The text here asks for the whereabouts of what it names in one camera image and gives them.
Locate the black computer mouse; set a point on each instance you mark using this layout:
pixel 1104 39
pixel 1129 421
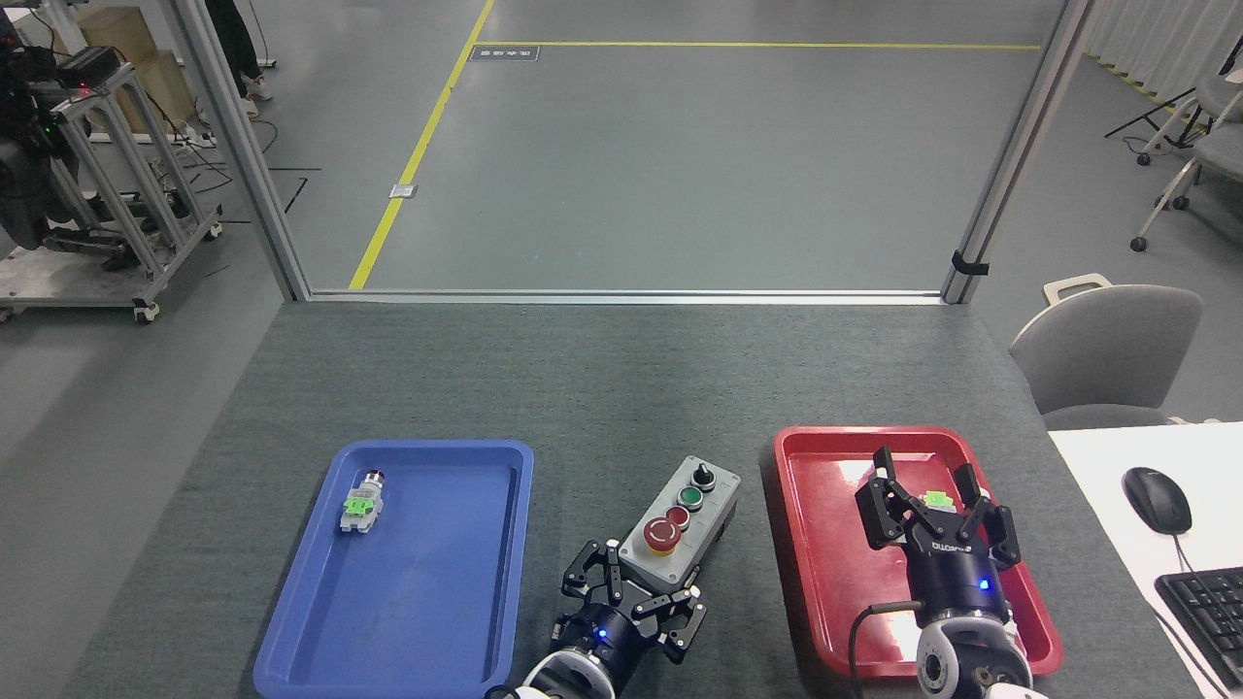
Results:
pixel 1158 500

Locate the silver table edge rail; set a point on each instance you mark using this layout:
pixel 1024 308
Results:
pixel 621 296

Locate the blue plastic tray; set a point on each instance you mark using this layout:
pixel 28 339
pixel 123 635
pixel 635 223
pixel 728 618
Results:
pixel 427 582

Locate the person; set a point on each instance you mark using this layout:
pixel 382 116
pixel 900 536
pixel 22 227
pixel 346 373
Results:
pixel 233 44

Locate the grey office chair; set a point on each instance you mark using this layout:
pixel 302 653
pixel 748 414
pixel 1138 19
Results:
pixel 1107 354

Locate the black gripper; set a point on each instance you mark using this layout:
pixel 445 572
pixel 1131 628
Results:
pixel 957 582
pixel 607 636

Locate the white curtain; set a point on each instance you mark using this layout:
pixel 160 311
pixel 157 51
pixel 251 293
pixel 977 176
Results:
pixel 1175 39

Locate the cardboard box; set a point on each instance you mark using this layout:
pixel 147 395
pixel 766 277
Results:
pixel 146 68

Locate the white desk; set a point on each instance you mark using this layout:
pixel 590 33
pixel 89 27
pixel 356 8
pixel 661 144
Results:
pixel 1097 544

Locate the robot arm white joint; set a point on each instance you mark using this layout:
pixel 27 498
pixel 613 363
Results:
pixel 568 680
pixel 961 665

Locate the silver frame post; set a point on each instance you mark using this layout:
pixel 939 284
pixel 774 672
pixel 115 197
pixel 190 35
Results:
pixel 1020 146
pixel 243 155

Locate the grey chair on wheels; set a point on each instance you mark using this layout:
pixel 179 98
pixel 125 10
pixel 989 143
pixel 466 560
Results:
pixel 1214 126

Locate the grey three-button control box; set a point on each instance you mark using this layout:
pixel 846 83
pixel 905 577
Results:
pixel 685 519

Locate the small red-capped push button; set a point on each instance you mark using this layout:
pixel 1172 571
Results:
pixel 361 503

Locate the black keyboard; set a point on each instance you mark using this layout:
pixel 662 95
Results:
pixel 1209 616

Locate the small green white switch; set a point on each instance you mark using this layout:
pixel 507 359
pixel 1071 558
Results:
pixel 937 499

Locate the aluminium frame cart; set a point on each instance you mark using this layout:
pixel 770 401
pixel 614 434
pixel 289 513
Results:
pixel 136 209

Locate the black clamp on post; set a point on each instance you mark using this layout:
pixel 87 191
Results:
pixel 967 263

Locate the floor sign plate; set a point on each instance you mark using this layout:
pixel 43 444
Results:
pixel 504 53

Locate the black machine on cart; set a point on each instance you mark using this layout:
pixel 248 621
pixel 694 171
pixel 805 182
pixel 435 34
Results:
pixel 24 165

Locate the red plastic tray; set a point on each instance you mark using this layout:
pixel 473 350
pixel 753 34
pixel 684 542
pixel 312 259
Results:
pixel 825 544

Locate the small metal floor plate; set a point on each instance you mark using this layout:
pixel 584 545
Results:
pixel 403 191

